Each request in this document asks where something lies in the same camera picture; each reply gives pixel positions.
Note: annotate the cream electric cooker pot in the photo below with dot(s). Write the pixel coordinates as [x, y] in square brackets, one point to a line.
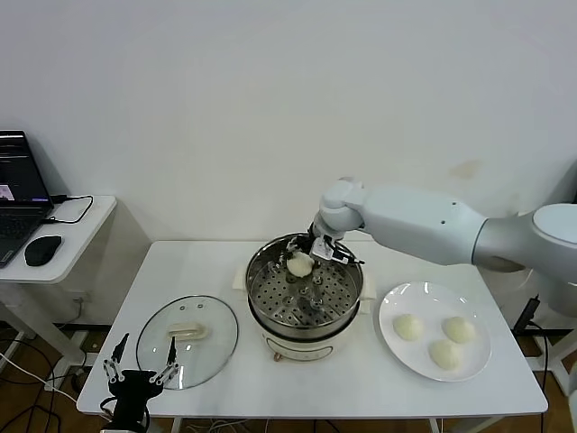
[306, 351]

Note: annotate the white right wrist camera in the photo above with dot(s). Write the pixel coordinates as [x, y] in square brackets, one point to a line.
[323, 249]

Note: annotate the white steamed baozi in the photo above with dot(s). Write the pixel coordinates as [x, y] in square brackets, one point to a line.
[459, 329]
[444, 355]
[299, 264]
[408, 327]

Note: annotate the white wall socket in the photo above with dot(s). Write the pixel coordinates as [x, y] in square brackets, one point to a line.
[81, 299]

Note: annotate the white round plate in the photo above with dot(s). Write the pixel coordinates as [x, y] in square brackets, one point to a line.
[396, 356]

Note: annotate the black open laptop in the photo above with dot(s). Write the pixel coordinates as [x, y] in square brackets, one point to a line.
[18, 216]

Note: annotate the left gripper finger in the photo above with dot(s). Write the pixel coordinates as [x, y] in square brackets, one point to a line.
[112, 367]
[164, 372]

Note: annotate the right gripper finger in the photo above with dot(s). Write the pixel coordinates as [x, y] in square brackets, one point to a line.
[293, 245]

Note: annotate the white side table with laptop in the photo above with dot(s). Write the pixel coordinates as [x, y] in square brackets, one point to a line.
[90, 234]

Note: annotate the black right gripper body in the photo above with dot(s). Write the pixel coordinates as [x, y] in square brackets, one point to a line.
[322, 234]

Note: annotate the black computer mouse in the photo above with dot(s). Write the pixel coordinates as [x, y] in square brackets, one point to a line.
[43, 250]

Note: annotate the perforated steel steamer basket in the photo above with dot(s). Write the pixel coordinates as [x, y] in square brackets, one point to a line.
[270, 293]

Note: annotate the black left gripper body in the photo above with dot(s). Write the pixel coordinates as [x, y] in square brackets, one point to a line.
[130, 392]

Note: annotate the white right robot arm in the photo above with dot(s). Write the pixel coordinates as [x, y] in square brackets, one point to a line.
[428, 221]

